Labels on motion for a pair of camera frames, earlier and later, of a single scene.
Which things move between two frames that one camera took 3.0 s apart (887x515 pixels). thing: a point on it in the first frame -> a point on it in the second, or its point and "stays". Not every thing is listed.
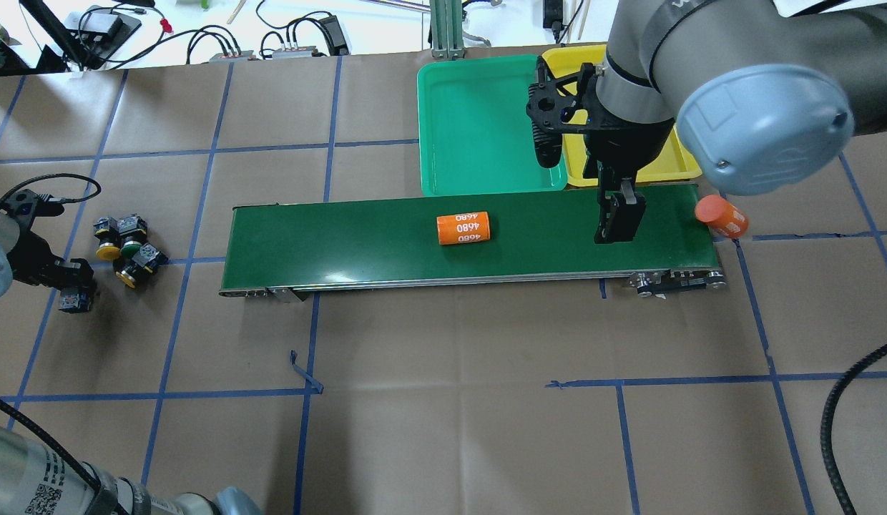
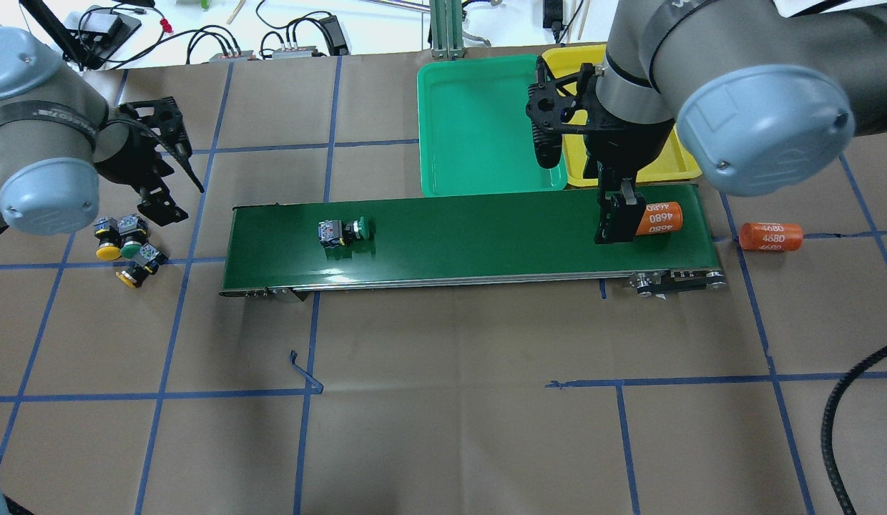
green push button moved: x=75 y=300 -> x=335 y=233
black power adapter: x=552 y=15 stays
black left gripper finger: x=76 y=273 -> x=158 y=205
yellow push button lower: x=148 y=260 stays
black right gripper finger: x=621 y=220 stays
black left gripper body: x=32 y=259 -> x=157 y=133
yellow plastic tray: x=677 y=162 stays
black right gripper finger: x=608 y=181 stays
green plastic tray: x=476 y=135 stays
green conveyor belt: x=538 y=241 stays
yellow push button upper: x=106 y=229 stays
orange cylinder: x=721 y=216 -> x=772 y=237
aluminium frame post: x=446 y=28 stays
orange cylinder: x=463 y=227 -> x=661 y=217
